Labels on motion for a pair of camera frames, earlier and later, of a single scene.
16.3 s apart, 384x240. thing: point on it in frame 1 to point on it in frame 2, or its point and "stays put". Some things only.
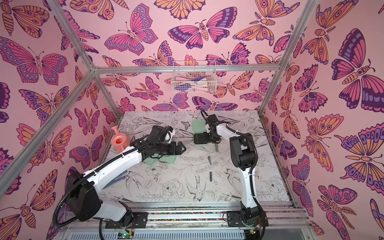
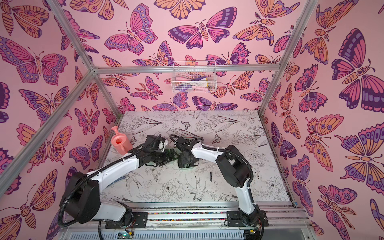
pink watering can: (120, 141) stays put
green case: (199, 128) to (187, 160)
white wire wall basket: (194, 76) stays put
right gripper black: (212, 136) to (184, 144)
